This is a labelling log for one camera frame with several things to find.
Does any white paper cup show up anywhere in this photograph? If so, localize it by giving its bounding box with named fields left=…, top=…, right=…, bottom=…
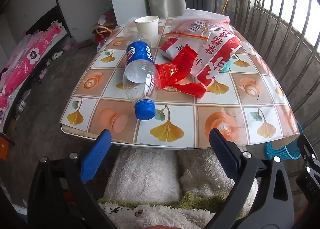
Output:
left=134, top=16, right=159, bottom=42

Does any brown gift bag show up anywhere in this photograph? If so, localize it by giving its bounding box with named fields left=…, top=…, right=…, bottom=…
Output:
left=90, top=23, right=118, bottom=45

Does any pink floral blanket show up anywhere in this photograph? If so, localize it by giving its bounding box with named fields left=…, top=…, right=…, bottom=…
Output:
left=0, top=23, right=65, bottom=120

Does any clear plastic bag red print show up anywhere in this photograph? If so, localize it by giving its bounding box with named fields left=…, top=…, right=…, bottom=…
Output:
left=172, top=8, right=230, bottom=42

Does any metal railing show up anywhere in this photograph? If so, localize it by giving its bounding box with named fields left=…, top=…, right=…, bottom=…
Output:
left=225, top=0, right=320, bottom=112

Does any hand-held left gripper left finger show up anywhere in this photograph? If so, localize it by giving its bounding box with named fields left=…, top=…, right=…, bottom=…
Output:
left=27, top=129, right=113, bottom=229

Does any blue mesh wastebasket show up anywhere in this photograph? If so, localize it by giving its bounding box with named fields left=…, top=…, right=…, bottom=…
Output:
left=265, top=122, right=304, bottom=161

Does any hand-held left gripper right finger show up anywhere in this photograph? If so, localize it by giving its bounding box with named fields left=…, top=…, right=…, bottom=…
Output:
left=207, top=128, right=295, bottom=229

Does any orange box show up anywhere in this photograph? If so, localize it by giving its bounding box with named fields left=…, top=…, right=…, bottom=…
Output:
left=0, top=136, right=11, bottom=161

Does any teal bag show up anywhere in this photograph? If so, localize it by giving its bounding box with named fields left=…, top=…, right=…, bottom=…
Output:
left=220, top=59, right=232, bottom=73

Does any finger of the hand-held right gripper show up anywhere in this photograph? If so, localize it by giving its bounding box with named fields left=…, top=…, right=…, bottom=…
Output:
left=297, top=134, right=320, bottom=177

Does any small red white packet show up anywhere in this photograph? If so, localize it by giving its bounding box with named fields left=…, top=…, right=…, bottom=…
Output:
left=160, top=36, right=190, bottom=60

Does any long red wrapper strip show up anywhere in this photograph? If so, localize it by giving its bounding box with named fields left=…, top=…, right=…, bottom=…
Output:
left=162, top=82, right=208, bottom=99

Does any large red white snack bag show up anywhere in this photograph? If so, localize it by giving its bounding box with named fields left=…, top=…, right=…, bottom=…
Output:
left=190, top=28, right=244, bottom=87

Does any clear plastic cup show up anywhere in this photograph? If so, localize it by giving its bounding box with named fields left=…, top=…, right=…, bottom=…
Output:
left=123, top=17, right=138, bottom=37

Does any red candy wrapper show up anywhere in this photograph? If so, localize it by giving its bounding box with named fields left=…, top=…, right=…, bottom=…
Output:
left=172, top=46, right=200, bottom=75
left=154, top=62, right=193, bottom=88

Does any clear plastic bottle blue label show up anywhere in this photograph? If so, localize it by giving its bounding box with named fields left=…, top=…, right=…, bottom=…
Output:
left=122, top=33, right=160, bottom=120

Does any patterned vinyl tablecloth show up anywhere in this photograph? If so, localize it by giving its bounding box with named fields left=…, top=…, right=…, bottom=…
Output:
left=60, top=17, right=300, bottom=150

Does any white fluffy robe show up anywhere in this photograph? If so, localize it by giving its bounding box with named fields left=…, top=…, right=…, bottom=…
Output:
left=97, top=148, right=258, bottom=229

